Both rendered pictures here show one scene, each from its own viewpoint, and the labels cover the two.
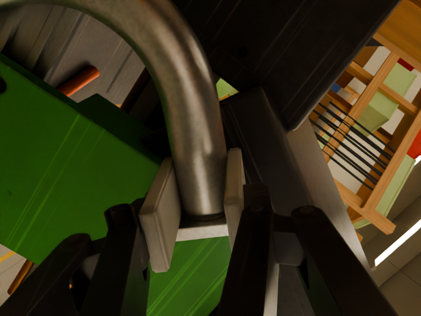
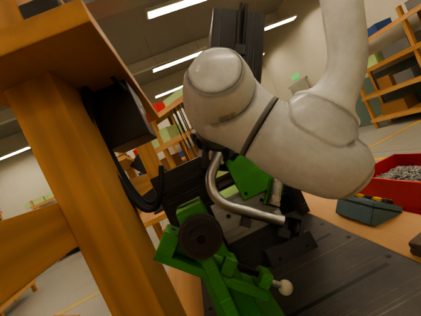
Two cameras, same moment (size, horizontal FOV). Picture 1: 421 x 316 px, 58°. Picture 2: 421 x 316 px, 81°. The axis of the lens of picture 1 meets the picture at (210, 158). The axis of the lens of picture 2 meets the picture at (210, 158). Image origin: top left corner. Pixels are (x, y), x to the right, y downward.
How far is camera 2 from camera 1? 0.53 m
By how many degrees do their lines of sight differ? 14
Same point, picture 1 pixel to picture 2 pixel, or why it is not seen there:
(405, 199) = (175, 76)
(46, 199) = (252, 168)
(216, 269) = not seen: hidden behind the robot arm
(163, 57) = (210, 179)
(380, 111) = (167, 132)
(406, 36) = (153, 162)
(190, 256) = not seen: hidden behind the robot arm
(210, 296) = not seen: hidden behind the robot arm
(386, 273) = (203, 41)
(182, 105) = (212, 171)
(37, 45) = (235, 197)
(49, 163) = (246, 175)
